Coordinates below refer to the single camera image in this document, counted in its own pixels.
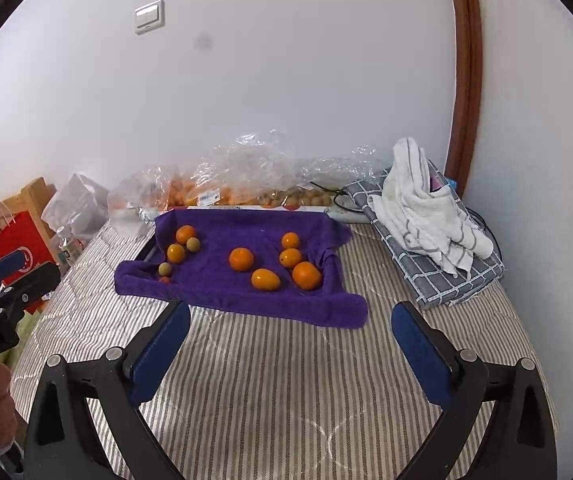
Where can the green cloth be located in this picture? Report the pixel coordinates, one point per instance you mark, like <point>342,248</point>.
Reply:
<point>26,327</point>

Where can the clear plastic bottle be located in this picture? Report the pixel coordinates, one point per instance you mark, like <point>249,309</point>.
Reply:
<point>69,247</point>

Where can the red paper bag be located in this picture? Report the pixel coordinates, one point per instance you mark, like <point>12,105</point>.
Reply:
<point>16,240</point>

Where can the clear plastic bag of oranges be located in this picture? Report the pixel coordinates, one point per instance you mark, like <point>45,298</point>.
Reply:
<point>186,192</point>

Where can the brown wooden door frame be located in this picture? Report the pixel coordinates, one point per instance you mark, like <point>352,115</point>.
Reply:
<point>468,85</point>

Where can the pink packet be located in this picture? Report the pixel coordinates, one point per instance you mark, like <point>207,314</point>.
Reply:
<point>439,180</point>

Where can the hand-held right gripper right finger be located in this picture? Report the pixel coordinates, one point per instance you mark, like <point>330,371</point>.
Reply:
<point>421,355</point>

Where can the white light switch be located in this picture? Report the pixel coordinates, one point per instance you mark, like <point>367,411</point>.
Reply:
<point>149,16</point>

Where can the oval mandarin orange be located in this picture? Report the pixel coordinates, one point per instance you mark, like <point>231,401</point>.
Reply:
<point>266,279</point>

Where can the white striped towel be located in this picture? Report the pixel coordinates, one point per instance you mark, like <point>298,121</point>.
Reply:
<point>426,210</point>

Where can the clear plastic bag of longans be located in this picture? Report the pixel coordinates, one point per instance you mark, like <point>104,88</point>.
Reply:
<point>291,197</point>

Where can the white plastic bag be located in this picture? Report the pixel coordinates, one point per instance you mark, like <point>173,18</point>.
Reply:
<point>76,205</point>

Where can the small kumquat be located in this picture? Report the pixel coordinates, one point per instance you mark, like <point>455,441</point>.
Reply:
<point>185,234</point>
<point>176,253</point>

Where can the purple towel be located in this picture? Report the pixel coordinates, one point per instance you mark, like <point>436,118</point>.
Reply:
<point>216,290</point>

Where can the brown longan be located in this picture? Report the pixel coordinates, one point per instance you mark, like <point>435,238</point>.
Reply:
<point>193,244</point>
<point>165,269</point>

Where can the striped bed quilt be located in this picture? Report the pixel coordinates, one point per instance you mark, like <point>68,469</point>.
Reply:
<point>276,385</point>

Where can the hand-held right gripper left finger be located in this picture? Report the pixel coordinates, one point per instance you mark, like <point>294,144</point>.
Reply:
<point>159,355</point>

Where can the large mandarin orange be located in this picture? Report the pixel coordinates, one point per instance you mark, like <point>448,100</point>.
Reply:
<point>307,275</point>

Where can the grey checked cloth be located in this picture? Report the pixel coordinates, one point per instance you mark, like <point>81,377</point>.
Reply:
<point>446,285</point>

